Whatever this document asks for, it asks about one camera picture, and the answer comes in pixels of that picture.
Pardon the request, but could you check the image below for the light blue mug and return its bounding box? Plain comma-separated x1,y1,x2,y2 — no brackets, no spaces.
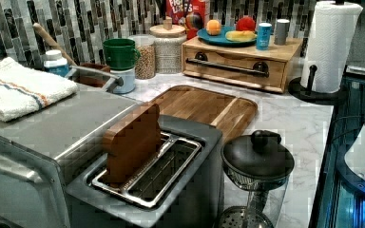
110,68,135,94

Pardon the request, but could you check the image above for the black drawer handle bar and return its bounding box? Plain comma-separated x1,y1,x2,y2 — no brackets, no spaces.
185,52,269,78

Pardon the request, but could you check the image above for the wooden toy bread slice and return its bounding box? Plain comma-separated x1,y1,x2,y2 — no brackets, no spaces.
103,103,162,186

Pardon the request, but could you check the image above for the white bottle blue label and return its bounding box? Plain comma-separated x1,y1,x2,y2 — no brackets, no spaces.
44,49,69,77

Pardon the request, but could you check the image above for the blue can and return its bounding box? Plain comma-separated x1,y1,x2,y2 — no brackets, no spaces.
256,23,272,50

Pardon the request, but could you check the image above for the wooden rolling pin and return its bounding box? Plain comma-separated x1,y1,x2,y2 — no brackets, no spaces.
32,23,76,66

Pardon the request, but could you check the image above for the wooden cutting board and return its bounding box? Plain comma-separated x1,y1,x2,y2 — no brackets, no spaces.
151,85,258,143

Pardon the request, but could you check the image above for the grey toaster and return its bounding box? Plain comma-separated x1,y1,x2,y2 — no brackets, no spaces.
67,115,222,228

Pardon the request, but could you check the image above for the white striped towel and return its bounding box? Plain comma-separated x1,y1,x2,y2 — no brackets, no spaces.
0,57,78,122

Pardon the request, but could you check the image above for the orange fruit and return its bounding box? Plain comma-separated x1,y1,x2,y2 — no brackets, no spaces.
205,19,221,36

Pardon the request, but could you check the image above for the glass jar of grains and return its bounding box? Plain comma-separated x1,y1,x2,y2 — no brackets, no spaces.
129,34,156,80

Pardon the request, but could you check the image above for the wooden drawer box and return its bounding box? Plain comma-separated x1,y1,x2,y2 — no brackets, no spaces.
182,37,302,93

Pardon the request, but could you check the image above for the Froot Loops cereal box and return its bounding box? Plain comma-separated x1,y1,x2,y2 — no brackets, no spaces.
166,0,210,39

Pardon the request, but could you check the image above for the glass french press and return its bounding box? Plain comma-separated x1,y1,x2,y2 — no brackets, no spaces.
216,167,289,228

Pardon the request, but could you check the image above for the black paper towel holder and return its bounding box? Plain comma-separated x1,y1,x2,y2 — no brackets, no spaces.
288,65,348,105

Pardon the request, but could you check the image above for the grey cylinder shaker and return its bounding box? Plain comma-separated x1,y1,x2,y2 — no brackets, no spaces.
274,19,290,46

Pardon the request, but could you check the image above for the white woven canister wooden lid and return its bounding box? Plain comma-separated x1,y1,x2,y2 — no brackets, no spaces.
149,17,186,74

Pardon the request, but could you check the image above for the white paper towel roll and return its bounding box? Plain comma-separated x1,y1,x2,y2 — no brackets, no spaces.
300,1,363,93

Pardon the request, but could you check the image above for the stainless toaster oven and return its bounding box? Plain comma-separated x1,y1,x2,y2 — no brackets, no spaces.
0,85,138,228

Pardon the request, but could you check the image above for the teal plate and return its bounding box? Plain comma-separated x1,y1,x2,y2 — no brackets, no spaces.
197,27,257,48

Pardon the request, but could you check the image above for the brown bowl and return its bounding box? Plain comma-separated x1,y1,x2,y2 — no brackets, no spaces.
77,63,110,87

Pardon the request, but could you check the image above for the black pot lid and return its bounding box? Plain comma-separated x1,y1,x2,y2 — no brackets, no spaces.
221,130,295,181

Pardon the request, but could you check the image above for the green mug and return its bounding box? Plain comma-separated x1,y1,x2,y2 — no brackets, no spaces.
103,38,141,70

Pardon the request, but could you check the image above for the red toy fruit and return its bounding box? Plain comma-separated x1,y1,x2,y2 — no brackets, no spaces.
236,17,256,31

